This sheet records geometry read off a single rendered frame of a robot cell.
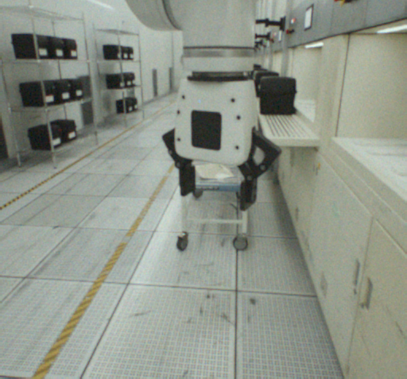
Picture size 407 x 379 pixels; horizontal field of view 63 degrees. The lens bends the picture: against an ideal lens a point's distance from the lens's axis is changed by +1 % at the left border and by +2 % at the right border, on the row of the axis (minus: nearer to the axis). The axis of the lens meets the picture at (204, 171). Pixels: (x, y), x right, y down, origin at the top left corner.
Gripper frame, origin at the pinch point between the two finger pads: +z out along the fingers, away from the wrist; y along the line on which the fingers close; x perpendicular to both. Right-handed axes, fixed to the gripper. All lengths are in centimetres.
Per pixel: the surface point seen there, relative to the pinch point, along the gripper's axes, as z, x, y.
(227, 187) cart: 56, 133, -64
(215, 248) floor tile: 101, 132, -72
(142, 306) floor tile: 101, 66, -77
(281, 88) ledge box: 1, 200, -57
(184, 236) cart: 90, 120, -88
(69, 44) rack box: -36, 265, -358
